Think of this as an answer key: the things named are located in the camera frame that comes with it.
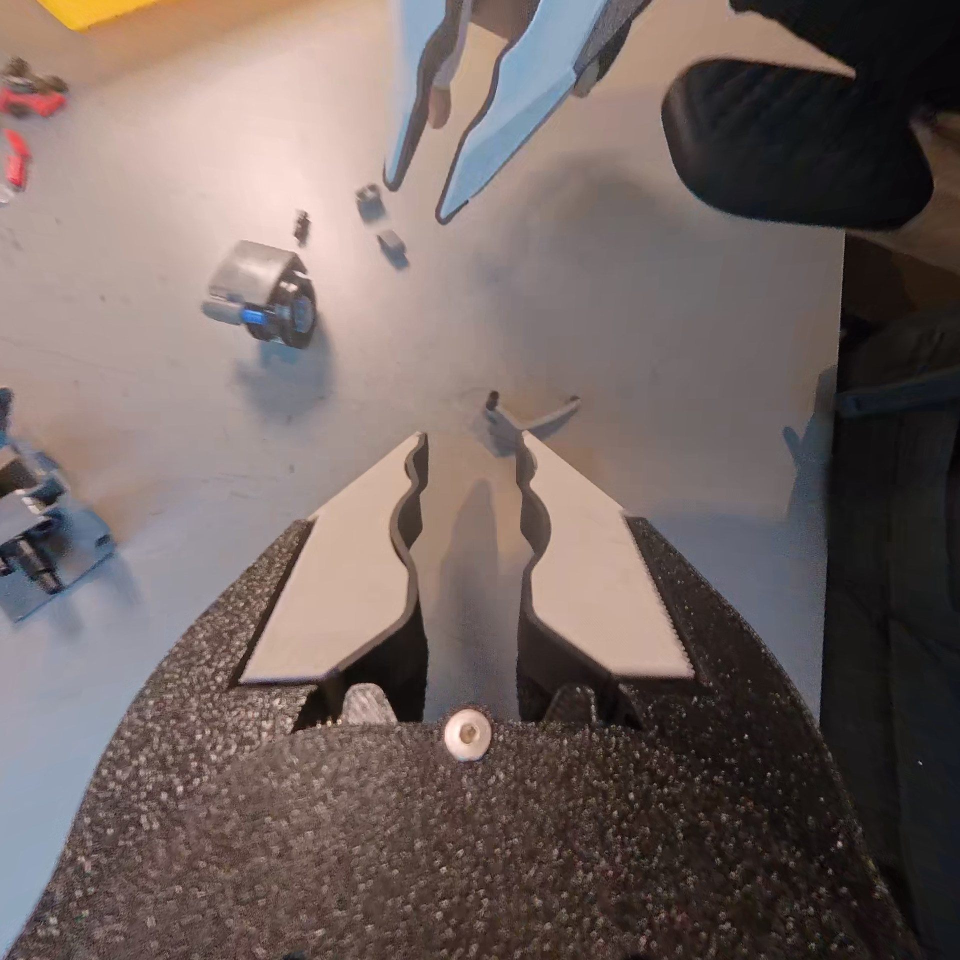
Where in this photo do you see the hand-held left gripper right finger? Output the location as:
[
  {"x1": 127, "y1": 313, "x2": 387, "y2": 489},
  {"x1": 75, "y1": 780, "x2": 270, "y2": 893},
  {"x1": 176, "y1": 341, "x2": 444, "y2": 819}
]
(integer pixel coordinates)
[{"x1": 514, "y1": 430, "x2": 696, "y2": 684}]

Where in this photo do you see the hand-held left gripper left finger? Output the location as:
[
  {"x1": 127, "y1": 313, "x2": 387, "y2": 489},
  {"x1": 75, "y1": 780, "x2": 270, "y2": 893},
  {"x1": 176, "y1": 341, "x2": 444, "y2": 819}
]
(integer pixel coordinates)
[{"x1": 238, "y1": 432, "x2": 430, "y2": 685}]

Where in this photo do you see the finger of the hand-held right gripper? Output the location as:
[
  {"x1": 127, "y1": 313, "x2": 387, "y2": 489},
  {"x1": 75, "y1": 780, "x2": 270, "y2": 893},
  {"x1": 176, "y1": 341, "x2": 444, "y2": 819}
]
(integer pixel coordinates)
[
  {"x1": 382, "y1": 0, "x2": 462, "y2": 193},
  {"x1": 435, "y1": 0, "x2": 615, "y2": 226}
]

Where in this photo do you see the grey curved brick panel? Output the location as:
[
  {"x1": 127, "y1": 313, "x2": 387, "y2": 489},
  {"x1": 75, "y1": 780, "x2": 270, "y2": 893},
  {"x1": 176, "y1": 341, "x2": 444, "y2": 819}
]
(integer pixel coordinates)
[{"x1": 483, "y1": 390, "x2": 583, "y2": 456}]

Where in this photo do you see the grey black wheel assembly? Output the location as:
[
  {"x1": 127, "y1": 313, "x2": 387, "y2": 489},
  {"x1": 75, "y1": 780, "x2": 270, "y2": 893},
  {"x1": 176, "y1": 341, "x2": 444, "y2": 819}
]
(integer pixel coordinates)
[{"x1": 201, "y1": 240, "x2": 320, "y2": 351}]

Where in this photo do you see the grey brick block assembly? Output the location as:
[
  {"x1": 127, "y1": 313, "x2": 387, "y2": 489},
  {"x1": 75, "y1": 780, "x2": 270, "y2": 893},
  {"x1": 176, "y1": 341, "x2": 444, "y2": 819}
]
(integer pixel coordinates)
[{"x1": 0, "y1": 386, "x2": 119, "y2": 624}]

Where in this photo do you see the grey desk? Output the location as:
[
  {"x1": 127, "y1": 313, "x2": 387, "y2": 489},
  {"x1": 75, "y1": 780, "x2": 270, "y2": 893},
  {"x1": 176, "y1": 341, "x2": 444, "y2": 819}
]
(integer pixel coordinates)
[{"x1": 0, "y1": 0, "x2": 849, "y2": 960}]

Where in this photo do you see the person's black printed sweatshirt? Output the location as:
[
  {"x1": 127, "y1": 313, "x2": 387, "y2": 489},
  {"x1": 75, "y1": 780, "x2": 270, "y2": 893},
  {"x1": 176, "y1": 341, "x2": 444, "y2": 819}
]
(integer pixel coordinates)
[{"x1": 821, "y1": 300, "x2": 960, "y2": 960}]

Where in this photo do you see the yellow bin with divider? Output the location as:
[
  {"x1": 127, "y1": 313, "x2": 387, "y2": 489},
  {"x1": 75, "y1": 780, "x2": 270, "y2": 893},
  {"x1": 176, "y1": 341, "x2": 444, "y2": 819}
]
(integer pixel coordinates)
[{"x1": 37, "y1": 0, "x2": 160, "y2": 31}]

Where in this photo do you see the pile of small brick pins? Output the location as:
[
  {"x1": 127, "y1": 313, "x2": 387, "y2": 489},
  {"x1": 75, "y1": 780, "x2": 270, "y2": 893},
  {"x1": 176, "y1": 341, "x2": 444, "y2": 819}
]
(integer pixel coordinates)
[{"x1": 0, "y1": 58, "x2": 70, "y2": 205}]

